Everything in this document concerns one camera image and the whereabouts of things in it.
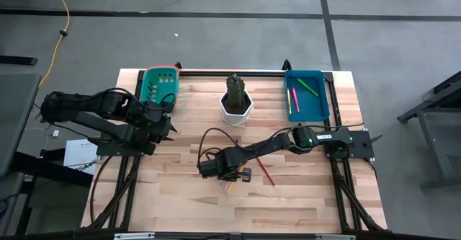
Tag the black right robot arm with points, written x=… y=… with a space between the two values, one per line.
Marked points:
x=266 y=148

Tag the white hexagonal plant pot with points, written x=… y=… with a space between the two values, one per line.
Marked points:
x=236 y=119

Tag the black desk leg frame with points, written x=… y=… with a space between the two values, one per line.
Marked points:
x=54 y=169

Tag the small white device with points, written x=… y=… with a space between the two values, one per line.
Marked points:
x=55 y=133

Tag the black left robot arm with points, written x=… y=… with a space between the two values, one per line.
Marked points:
x=90 y=105

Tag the yellow highlighter pen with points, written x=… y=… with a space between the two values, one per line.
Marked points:
x=289 y=101

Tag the grey desk top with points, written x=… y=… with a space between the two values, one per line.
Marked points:
x=16 y=117

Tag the green basket with orange rim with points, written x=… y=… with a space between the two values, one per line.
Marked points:
x=158 y=83

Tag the pink highlighter pen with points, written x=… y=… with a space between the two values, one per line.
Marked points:
x=295 y=99

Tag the white paper sheet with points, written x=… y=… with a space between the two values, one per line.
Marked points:
x=79 y=153

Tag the green pen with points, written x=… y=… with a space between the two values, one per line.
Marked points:
x=307 y=87

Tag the silver aluminium bracket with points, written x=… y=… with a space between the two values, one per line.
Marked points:
x=335 y=237
x=134 y=236

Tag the black floor bar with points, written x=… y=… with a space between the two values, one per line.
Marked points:
x=18 y=60

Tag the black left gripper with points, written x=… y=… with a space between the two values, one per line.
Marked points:
x=158 y=123

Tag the yellow pencil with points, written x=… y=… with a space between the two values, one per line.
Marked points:
x=230 y=187

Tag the green cactus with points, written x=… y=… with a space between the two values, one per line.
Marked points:
x=236 y=92

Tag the dark grey metal cart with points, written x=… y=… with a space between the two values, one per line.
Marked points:
x=432 y=124

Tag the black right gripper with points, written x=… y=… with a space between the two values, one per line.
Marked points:
x=216 y=166

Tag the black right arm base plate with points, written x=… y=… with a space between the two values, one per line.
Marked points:
x=360 y=142

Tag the blue plastic tray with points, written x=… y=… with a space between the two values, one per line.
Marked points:
x=309 y=106

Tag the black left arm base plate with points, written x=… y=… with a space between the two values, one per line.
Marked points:
x=108 y=148

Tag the red pencil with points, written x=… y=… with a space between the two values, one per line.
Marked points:
x=266 y=171

